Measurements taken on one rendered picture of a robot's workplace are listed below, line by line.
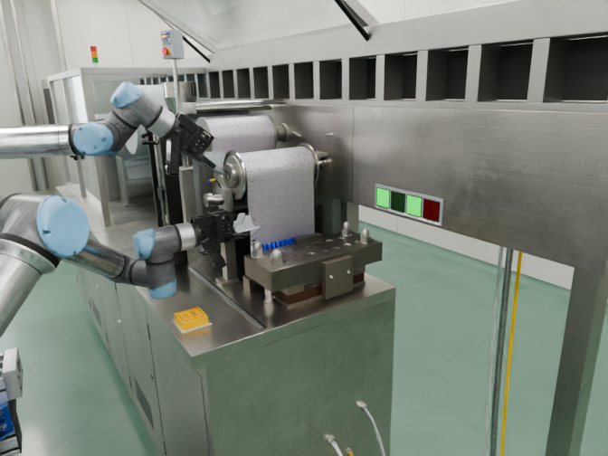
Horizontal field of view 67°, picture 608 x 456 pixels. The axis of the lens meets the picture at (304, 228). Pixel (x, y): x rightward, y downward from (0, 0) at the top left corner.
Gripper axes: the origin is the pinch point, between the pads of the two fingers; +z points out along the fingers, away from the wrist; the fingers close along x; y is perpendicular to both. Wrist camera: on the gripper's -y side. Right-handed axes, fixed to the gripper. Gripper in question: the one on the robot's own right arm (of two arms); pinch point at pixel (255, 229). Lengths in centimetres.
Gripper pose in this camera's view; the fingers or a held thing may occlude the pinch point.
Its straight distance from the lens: 141.4
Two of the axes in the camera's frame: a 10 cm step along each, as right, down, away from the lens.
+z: 8.3, -1.8, 5.3
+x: -5.6, -2.3, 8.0
